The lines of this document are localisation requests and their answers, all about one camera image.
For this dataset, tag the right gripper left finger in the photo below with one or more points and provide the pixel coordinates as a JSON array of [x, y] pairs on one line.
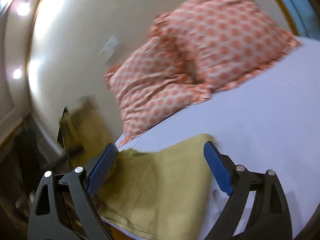
[[49, 218]]

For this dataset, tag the left polka dot pillow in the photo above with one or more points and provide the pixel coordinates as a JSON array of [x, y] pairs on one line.
[[154, 83]]

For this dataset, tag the right polka dot pillow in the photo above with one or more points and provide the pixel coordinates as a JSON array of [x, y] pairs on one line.
[[229, 41]]

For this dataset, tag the wall switch plate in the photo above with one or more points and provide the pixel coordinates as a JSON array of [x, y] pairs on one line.
[[110, 46]]

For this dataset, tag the olive green pants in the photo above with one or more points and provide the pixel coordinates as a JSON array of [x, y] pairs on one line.
[[158, 195]]

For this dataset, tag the polka dot pillow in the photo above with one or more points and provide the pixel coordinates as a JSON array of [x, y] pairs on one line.
[[154, 83], [229, 41]]

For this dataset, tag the white bed sheet mattress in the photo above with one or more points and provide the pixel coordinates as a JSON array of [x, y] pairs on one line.
[[269, 122]]

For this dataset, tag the frosted glass window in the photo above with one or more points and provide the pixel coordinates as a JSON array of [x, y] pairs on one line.
[[304, 16]]

